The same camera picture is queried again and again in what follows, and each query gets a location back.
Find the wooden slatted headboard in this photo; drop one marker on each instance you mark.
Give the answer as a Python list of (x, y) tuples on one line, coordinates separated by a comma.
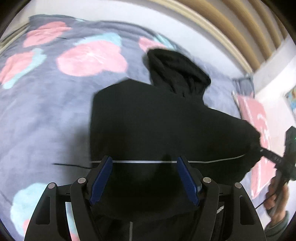
[(231, 30)]

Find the black hooded jacket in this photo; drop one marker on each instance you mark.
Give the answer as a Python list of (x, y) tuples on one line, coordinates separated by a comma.
[(150, 115)]

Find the person's right hand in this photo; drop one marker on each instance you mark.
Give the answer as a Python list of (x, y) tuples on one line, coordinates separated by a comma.
[(281, 210)]

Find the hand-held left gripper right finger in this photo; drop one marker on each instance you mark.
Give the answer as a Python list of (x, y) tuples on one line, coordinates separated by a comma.
[(188, 183)]

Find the grey pillow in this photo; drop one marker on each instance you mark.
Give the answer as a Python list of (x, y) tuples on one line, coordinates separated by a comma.
[(245, 85)]

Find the pink pillow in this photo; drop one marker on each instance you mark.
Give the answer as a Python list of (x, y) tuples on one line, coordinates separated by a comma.
[(254, 111)]

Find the person's right forearm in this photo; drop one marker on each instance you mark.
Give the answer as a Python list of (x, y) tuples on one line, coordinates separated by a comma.
[(277, 233)]

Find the colourful wall map poster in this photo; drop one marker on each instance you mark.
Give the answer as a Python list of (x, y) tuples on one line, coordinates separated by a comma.
[(291, 95)]

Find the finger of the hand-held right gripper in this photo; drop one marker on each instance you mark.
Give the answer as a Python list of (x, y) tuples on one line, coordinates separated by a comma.
[(271, 155)]

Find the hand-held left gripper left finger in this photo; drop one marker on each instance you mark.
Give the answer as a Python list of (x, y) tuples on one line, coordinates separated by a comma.
[(101, 180)]

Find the grey floral blanket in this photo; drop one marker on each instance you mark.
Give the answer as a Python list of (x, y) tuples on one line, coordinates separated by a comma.
[(46, 115)]

